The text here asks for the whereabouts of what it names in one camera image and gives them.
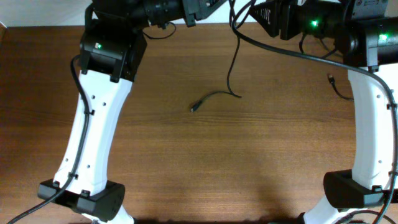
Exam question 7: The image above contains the black left camera cable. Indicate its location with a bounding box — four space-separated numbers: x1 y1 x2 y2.
6 54 94 224

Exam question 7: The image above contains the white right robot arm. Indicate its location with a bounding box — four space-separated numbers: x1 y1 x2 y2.
249 1 397 223

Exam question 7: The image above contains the black camera cable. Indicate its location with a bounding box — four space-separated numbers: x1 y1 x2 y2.
6 54 94 224
231 0 398 224

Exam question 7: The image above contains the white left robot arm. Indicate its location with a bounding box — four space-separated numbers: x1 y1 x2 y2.
38 0 222 223

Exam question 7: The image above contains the black right camera cable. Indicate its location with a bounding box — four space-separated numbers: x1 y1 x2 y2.
231 0 398 224

